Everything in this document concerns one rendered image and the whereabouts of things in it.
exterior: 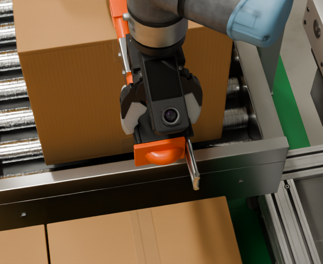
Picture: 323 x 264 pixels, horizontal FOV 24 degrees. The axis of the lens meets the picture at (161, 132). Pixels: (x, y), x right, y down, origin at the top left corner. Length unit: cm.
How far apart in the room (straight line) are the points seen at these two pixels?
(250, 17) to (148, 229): 90
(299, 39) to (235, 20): 186
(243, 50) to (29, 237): 67
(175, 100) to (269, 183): 89
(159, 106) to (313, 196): 119
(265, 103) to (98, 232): 48
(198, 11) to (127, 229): 88
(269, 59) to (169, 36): 146
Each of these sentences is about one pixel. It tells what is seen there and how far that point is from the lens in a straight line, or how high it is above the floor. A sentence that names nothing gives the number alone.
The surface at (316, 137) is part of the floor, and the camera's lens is 246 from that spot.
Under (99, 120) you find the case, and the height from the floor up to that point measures 72.
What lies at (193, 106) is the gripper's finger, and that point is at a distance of 108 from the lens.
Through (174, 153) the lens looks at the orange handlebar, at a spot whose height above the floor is 111.
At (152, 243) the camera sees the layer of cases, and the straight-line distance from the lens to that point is 164.
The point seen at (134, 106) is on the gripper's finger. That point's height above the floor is 117.
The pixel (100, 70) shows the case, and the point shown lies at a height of 88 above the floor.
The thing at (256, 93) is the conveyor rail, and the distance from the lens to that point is 179.
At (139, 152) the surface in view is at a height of 111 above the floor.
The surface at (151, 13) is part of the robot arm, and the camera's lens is 89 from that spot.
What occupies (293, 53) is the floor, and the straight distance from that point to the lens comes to 265.
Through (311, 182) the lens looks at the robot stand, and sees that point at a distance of 213.
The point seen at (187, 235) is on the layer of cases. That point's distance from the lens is 164.
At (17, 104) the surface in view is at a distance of 192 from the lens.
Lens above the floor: 203
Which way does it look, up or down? 57 degrees down
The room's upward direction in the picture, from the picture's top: straight up
